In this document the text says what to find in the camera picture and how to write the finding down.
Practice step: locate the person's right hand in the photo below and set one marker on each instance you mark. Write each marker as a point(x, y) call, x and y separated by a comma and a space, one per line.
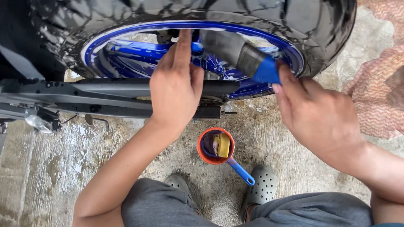
point(318, 116)

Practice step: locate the yellow sponge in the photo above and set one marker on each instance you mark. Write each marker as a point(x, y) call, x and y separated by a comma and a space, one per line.
point(223, 145)

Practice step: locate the chrome motorcycle foot peg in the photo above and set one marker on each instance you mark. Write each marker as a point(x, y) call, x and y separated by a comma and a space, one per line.
point(38, 123)

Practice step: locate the black motorcycle swingarm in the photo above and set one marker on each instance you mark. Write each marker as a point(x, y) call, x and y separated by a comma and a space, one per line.
point(94, 94)

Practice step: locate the grey perforated clog shoe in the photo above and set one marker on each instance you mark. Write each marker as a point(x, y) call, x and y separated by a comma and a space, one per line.
point(180, 184)
point(262, 186)

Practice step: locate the blue motorcycle wheel rim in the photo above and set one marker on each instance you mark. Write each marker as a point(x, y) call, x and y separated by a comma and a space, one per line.
point(139, 55)

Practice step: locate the person's left hand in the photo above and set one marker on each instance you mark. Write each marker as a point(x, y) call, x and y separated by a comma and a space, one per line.
point(172, 91)

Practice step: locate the black motorcycle body panel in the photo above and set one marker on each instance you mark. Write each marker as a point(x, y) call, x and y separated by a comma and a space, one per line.
point(19, 34)

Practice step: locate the pink patterned cloth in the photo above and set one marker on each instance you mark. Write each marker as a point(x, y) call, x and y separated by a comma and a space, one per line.
point(375, 104)

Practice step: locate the black motorcycle tyre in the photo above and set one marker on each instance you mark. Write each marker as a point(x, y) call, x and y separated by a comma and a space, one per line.
point(284, 19)

